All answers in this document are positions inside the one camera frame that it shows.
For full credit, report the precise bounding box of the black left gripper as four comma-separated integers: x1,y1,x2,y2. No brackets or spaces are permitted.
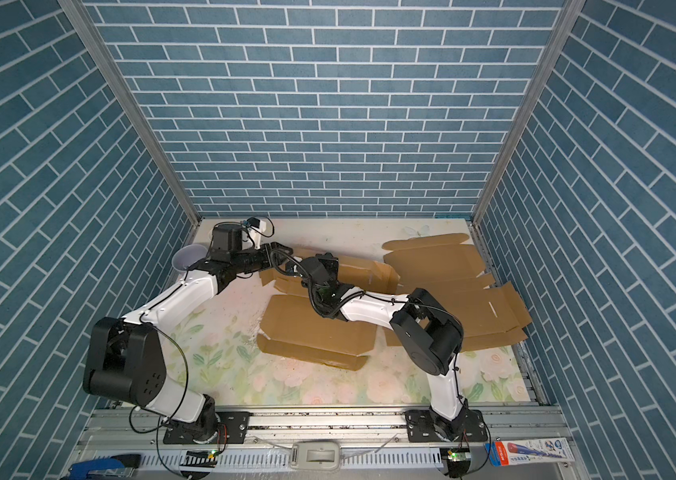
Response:
228,241,291,275

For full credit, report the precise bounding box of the brown cardboard box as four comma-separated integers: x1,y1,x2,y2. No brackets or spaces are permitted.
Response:
383,233,532,351
256,255,401,371

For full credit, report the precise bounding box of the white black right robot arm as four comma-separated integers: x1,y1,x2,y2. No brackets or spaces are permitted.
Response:
285,254,490,441

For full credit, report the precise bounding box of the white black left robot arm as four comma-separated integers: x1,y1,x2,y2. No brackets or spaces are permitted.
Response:
82,217,280,444

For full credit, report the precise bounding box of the white red blue tube box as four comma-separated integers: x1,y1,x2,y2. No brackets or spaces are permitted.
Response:
485,437,575,467

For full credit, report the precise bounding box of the lavender ceramic bowl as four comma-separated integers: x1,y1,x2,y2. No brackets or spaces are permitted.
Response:
171,243,208,272

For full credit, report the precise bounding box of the blue black tool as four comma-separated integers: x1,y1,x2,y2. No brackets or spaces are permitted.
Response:
64,454,142,480

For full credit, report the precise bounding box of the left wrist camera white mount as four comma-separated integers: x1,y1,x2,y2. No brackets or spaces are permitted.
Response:
243,217,275,249

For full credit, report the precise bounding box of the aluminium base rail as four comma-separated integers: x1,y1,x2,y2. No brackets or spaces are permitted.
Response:
63,404,587,479

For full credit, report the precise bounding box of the aluminium corner post left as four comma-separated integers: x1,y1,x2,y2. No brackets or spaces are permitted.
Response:
58,0,201,227

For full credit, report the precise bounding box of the aluminium corner post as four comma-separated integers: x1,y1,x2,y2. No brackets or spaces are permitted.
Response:
471,0,585,228
58,0,201,227

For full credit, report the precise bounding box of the aluminium corner post right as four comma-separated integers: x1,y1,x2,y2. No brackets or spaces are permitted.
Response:
471,0,585,228

